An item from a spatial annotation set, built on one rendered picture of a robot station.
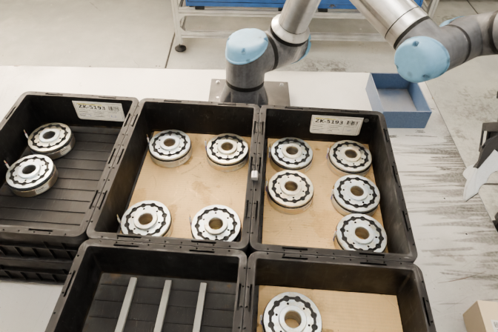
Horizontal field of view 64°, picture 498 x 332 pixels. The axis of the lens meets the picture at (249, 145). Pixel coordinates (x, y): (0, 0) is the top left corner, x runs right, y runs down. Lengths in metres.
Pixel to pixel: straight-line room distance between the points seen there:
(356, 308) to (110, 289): 0.46
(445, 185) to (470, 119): 1.47
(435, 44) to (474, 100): 2.14
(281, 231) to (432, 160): 0.59
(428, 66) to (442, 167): 0.62
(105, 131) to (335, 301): 0.70
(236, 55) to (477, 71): 2.25
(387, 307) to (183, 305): 0.38
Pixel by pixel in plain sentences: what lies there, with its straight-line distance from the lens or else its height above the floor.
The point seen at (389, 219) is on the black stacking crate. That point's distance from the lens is 0.89.
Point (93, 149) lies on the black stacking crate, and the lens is 1.08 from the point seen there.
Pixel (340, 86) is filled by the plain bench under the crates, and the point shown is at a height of 0.70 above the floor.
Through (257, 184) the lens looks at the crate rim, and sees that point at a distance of 0.81.
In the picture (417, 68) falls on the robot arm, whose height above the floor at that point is 1.19.
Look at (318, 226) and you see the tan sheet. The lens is 0.89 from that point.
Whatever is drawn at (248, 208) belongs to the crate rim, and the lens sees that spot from 0.78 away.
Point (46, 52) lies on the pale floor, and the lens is 3.17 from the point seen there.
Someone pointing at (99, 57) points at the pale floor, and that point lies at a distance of 2.98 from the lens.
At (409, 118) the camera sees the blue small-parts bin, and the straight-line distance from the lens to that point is 1.33.
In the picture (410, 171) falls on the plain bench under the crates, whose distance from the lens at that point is 1.23.
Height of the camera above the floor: 1.57
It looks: 46 degrees down
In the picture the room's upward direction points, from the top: 1 degrees clockwise
